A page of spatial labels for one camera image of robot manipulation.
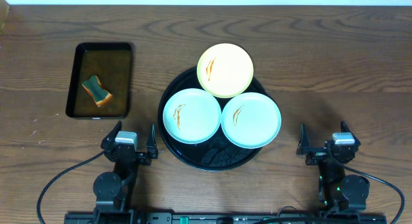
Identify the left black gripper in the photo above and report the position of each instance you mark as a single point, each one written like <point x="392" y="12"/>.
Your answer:
<point x="129" y="154"/>

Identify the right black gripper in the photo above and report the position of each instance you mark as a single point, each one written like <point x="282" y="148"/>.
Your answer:
<point x="317" y="154"/>

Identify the orange green scrub sponge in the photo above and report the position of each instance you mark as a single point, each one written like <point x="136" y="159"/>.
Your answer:
<point x="94" y="88"/>

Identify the pale green plate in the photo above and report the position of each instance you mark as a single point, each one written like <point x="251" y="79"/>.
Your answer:
<point x="191" y="116"/>
<point x="251" y="120"/>

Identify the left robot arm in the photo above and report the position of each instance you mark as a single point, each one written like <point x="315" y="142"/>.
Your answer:
<point x="114" y="189"/>

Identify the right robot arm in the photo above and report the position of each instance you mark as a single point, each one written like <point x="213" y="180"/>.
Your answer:
<point x="340" y="192"/>

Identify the black rectangular water tray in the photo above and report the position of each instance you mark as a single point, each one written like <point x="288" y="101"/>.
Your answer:
<point x="112" y="62"/>

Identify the round black serving tray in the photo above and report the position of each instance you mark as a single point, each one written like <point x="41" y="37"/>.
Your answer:
<point x="215" y="154"/>

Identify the yellow dirty plate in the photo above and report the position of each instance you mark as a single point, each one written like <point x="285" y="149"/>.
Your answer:
<point x="225" y="70"/>

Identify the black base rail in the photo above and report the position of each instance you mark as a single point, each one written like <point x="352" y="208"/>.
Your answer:
<point x="168" y="218"/>

